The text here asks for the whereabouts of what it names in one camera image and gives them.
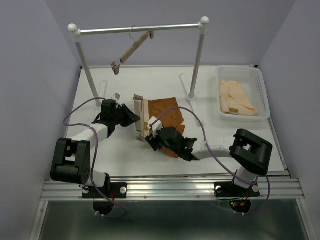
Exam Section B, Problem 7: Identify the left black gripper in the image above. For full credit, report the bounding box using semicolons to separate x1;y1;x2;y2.
112;103;140;128

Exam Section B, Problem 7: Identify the wooden clip hanger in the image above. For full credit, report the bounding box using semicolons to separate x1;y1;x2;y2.
111;25;155;76
133;94;150;142

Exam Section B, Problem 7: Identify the brown underwear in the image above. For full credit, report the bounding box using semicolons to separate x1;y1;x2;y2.
134;96;186;160

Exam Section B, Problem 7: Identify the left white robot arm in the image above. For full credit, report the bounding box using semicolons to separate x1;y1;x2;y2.
50;97;141;197

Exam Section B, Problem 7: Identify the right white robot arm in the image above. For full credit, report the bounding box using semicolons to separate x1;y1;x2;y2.
145;127;273;195

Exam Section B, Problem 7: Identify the beige underwear in basket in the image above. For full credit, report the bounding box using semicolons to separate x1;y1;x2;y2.
219;80;259;117

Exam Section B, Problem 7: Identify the white metal clothes rack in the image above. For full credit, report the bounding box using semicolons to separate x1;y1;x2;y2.
67;16;210;111

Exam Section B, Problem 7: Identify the white plastic basket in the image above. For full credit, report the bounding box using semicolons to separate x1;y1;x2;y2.
216;65;271;122

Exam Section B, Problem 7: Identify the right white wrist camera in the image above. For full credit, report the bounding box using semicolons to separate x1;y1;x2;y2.
147;116;164;138

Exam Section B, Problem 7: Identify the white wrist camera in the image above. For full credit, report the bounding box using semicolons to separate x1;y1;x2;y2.
111;93;121;105
147;116;164;138

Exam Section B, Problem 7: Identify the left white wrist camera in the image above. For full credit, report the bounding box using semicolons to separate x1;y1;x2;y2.
111;93;121;105

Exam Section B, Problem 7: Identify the aluminium mounting rail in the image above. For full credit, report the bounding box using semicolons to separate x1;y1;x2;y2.
40;176;305;201

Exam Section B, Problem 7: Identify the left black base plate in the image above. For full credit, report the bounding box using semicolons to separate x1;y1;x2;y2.
80;182;128;219

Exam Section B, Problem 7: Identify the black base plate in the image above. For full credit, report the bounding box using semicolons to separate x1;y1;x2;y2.
80;182;128;219
214;181;261;215

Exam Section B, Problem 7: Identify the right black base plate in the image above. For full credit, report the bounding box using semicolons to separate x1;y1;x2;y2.
214;181;261;215

